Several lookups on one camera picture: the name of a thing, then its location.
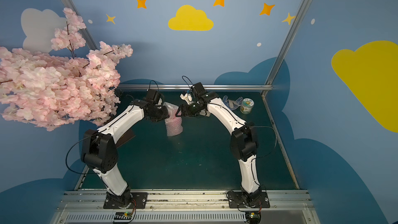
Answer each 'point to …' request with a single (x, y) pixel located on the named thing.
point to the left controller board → (123, 215)
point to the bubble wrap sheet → (172, 108)
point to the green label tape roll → (247, 103)
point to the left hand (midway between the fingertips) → (168, 114)
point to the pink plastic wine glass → (173, 125)
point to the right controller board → (253, 216)
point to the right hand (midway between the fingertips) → (182, 113)
